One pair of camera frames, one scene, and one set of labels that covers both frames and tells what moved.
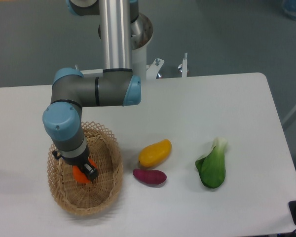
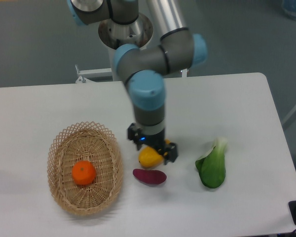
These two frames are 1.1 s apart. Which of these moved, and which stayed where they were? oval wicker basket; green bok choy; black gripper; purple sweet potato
Moved: black gripper
Stayed: green bok choy; purple sweet potato; oval wicker basket
